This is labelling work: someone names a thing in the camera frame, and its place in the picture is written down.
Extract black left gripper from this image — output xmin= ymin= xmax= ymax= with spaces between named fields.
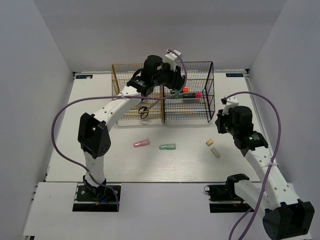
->
xmin=153 ymin=62 xmax=187 ymax=91

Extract green cap black highlighter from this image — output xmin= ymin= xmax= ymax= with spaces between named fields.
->
xmin=170 ymin=90 xmax=180 ymax=99

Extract pink cap black highlighter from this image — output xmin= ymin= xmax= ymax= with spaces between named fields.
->
xmin=182 ymin=92 xmax=202 ymax=99

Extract black handled scissors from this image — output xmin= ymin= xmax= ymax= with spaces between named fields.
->
xmin=138 ymin=100 xmax=160 ymax=119

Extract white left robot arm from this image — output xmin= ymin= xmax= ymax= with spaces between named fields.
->
xmin=77 ymin=50 xmax=186 ymax=200

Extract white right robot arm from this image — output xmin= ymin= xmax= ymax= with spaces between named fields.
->
xmin=215 ymin=106 xmax=315 ymax=240

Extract tan yellow eraser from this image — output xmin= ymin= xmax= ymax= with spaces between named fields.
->
xmin=206 ymin=139 xmax=214 ymax=146

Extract white eraser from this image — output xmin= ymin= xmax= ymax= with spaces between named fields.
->
xmin=210 ymin=147 xmax=221 ymax=159

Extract right blue table label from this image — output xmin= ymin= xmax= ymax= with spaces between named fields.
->
xmin=225 ymin=73 xmax=244 ymax=78

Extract blue table label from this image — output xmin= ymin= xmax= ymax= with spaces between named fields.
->
xmin=225 ymin=73 xmax=244 ymax=78
xmin=75 ymin=74 xmax=93 ymax=79

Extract green transparent correction tape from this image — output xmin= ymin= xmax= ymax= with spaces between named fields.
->
xmin=159 ymin=143 xmax=176 ymax=151

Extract pink transparent correction tape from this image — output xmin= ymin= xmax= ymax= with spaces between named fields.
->
xmin=133 ymin=139 xmax=150 ymax=148

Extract left blue table label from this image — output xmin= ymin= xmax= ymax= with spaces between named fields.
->
xmin=75 ymin=74 xmax=93 ymax=79

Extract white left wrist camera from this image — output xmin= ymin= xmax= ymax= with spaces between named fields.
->
xmin=163 ymin=49 xmax=182 ymax=71

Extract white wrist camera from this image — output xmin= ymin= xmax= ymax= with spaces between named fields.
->
xmin=221 ymin=96 xmax=239 ymax=115
xmin=163 ymin=49 xmax=182 ymax=71

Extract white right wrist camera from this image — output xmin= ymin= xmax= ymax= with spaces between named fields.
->
xmin=221 ymin=96 xmax=239 ymax=115

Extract black wire basket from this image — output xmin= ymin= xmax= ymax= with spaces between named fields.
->
xmin=162 ymin=61 xmax=215 ymax=123

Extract yellow wire basket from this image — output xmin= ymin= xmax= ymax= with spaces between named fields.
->
xmin=111 ymin=63 xmax=163 ymax=125

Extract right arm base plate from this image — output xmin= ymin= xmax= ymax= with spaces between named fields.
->
xmin=203 ymin=184 xmax=253 ymax=214

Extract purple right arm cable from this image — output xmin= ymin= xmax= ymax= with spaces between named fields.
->
xmin=228 ymin=91 xmax=281 ymax=240

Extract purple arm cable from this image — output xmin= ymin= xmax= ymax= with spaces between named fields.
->
xmin=51 ymin=48 xmax=188 ymax=212
xmin=228 ymin=91 xmax=281 ymax=240

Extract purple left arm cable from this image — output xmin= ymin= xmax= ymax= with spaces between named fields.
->
xmin=51 ymin=48 xmax=188 ymax=212

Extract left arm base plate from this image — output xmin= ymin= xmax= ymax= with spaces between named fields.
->
xmin=72 ymin=184 xmax=118 ymax=213

